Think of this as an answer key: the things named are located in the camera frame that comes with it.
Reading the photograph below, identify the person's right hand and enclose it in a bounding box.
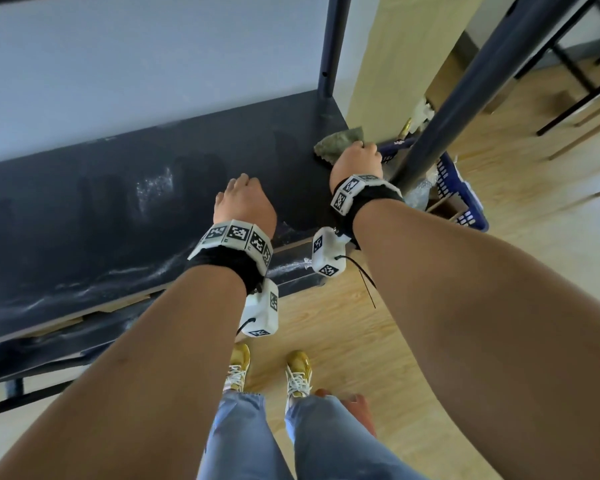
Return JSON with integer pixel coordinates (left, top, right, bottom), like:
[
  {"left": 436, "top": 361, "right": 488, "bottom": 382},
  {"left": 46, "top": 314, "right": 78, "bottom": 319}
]
[{"left": 329, "top": 141, "right": 384, "bottom": 195}]

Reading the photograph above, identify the person's left hand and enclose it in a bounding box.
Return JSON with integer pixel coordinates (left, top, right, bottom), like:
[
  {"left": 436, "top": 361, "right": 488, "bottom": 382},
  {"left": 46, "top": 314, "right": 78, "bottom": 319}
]
[{"left": 213, "top": 173, "right": 279, "bottom": 241}]

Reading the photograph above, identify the green and pink cleaning cloth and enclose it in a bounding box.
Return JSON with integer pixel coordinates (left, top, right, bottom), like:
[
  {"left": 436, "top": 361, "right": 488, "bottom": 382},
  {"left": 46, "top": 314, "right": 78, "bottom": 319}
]
[{"left": 313, "top": 127, "right": 366, "bottom": 165}]

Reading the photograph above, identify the dark metal shelf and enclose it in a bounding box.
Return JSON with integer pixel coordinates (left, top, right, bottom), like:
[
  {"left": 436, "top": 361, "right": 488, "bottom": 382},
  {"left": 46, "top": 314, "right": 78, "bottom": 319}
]
[{"left": 0, "top": 0, "right": 589, "bottom": 421}]

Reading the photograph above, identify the person's left forearm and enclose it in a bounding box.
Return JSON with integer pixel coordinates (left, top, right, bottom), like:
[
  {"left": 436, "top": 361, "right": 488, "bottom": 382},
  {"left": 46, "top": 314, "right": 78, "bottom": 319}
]
[{"left": 0, "top": 267, "right": 249, "bottom": 480}]

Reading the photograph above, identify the person's right forearm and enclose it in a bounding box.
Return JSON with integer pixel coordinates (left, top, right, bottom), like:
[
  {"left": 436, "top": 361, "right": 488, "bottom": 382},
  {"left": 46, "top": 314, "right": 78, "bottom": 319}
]
[{"left": 352, "top": 198, "right": 600, "bottom": 480}]

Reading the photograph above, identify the open brown cardboard box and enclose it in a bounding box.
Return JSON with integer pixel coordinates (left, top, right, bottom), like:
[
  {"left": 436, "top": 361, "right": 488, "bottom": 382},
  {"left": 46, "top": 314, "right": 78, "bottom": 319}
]
[{"left": 427, "top": 194, "right": 469, "bottom": 221}]

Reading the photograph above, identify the flat brown cardboard box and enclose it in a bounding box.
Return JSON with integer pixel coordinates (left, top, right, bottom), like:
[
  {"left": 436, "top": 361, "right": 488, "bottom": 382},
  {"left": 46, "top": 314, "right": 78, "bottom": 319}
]
[{"left": 425, "top": 49, "right": 519, "bottom": 115}]

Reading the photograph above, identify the person's yellow-green shoe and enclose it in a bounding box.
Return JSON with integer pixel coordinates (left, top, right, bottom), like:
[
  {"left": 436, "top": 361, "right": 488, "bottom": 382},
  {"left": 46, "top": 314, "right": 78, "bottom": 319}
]
[
  {"left": 223, "top": 343, "right": 251, "bottom": 393},
  {"left": 285, "top": 350, "right": 313, "bottom": 401}
]

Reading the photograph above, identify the person's blue jeans leg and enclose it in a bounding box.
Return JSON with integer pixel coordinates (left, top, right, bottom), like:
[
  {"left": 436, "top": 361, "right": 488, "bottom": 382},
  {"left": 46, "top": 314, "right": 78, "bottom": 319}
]
[
  {"left": 197, "top": 392, "right": 293, "bottom": 480},
  {"left": 285, "top": 394, "right": 426, "bottom": 480}
]

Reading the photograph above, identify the black marker wristband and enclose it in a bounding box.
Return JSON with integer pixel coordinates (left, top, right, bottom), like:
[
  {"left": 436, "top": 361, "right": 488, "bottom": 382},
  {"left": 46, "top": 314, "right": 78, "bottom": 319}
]
[
  {"left": 186, "top": 219, "right": 273, "bottom": 295},
  {"left": 329, "top": 174, "right": 406, "bottom": 248}
]

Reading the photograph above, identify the crumpled white paper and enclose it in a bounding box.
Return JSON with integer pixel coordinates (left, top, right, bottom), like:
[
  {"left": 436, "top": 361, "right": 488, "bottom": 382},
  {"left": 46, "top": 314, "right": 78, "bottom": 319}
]
[{"left": 409, "top": 97, "right": 436, "bottom": 135}]

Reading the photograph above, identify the white marker cube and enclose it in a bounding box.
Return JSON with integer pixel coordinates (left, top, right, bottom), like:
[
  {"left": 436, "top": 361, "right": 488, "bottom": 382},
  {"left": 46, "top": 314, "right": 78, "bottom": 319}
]
[{"left": 311, "top": 227, "right": 352, "bottom": 278}]

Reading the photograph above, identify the blue plastic crate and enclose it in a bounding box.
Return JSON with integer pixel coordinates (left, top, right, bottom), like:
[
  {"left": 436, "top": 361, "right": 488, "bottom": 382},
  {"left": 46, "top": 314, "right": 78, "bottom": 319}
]
[{"left": 377, "top": 137, "right": 490, "bottom": 233}]

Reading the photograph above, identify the wooden desk with black legs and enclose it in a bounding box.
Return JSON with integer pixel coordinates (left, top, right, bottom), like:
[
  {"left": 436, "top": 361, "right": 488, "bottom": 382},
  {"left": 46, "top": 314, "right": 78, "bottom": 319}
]
[{"left": 515, "top": 0, "right": 600, "bottom": 138}]

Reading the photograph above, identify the pink plastic stool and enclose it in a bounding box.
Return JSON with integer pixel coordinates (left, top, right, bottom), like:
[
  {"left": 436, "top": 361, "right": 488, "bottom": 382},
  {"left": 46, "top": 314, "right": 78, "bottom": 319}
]
[{"left": 315, "top": 388, "right": 379, "bottom": 438}]

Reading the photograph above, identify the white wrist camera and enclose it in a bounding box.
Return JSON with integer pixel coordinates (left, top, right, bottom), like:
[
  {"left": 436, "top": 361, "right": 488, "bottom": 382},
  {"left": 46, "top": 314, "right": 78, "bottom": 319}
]
[{"left": 237, "top": 278, "right": 280, "bottom": 338}]

